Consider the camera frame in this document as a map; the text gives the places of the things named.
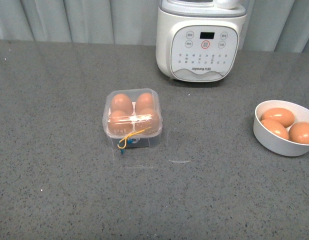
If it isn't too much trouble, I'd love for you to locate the brown egg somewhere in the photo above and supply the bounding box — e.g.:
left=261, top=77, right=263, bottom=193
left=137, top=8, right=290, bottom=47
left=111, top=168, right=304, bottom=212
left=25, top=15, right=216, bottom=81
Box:
left=135, top=92, right=154, bottom=115
left=107, top=110, right=133, bottom=135
left=289, top=121, right=309, bottom=145
left=134, top=108, right=160, bottom=133
left=110, top=93, right=134, bottom=115
left=261, top=119, right=289, bottom=140
left=261, top=107, right=295, bottom=128

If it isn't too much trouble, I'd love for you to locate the clear plastic egg box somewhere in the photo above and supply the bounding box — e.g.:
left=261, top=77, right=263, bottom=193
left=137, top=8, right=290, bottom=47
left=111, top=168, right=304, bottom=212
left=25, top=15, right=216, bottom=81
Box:
left=102, top=88, right=163, bottom=150

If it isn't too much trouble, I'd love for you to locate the brown egg in bowl top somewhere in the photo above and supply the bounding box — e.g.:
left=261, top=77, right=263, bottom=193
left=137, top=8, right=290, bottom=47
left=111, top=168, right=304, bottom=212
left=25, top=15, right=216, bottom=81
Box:
left=261, top=107, right=295, bottom=128

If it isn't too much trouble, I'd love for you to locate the yellow rubber band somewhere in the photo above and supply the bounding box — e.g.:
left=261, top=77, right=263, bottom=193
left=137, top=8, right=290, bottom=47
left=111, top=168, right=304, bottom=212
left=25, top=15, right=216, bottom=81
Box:
left=122, top=127, right=151, bottom=139

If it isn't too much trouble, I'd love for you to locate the blue rubber band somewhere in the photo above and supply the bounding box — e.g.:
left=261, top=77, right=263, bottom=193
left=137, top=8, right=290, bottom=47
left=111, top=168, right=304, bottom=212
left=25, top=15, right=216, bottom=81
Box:
left=117, top=138, right=133, bottom=155

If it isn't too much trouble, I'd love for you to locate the white Joyoung blender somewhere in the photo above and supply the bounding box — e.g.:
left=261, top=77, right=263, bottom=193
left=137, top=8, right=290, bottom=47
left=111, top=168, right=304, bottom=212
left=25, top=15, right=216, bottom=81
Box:
left=155, top=0, right=247, bottom=83

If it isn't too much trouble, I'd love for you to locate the white bowl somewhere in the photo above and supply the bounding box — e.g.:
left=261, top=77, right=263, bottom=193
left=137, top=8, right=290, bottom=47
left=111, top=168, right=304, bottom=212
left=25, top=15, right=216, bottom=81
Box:
left=253, top=100, right=309, bottom=157

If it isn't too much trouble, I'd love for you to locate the white curtain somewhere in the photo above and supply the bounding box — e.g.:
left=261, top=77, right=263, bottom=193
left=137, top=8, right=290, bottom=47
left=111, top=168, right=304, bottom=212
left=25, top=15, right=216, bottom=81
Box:
left=0, top=0, right=309, bottom=53

